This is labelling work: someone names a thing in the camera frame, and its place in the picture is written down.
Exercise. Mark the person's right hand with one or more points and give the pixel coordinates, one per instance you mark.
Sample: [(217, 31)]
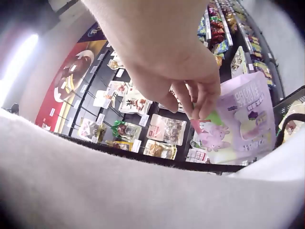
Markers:
[(157, 47)]

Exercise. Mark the person's right fingers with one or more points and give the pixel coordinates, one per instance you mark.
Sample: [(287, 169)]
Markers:
[(202, 100)]

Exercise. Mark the person's right thumb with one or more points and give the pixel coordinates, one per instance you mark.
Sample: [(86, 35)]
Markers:
[(166, 101)]

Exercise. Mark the purple cartoon snack packet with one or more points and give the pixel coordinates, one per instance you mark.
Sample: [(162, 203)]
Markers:
[(250, 119)]

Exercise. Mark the full shop peg shelf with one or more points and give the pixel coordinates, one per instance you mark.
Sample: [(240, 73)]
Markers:
[(133, 102)]

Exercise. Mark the black shopping basket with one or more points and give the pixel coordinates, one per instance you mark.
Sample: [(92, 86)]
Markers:
[(289, 105)]

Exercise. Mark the red food poster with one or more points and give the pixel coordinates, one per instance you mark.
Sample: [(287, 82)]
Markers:
[(71, 71)]

